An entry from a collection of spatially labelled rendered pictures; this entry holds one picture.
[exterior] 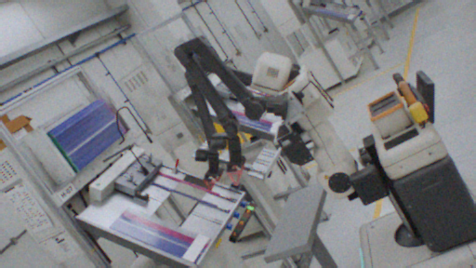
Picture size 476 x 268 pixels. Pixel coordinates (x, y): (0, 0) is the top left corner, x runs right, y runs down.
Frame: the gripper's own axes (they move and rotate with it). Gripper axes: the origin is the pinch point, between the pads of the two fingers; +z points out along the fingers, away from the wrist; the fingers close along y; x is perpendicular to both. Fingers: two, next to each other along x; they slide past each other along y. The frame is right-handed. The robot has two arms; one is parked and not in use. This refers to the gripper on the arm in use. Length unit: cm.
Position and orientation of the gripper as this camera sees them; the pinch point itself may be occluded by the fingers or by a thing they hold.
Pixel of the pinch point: (214, 184)
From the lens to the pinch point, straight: 261.3
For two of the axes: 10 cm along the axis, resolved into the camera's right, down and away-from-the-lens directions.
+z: 0.2, 8.5, 5.3
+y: -4.3, 4.9, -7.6
